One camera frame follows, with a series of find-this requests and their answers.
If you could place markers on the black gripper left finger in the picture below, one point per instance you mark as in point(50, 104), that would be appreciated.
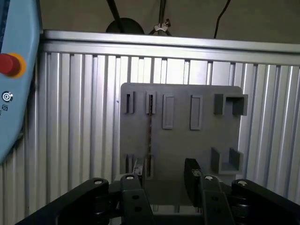
point(136, 201)

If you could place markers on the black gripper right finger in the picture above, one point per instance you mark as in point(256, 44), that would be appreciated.
point(213, 201)

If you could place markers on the grey plastic parts rack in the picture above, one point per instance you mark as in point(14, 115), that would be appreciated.
point(178, 140)

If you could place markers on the pale blue teach pendant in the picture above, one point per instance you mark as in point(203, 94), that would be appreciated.
point(14, 117)

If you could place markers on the black round stand base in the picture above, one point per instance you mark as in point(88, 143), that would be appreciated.
point(126, 27)

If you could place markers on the metal wing nut clamp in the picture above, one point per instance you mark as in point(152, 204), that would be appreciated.
point(160, 27)

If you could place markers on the red stop button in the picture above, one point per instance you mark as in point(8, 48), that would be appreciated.
point(8, 64)

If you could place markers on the black stand rod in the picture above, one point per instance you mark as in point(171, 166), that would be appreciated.
point(114, 12)

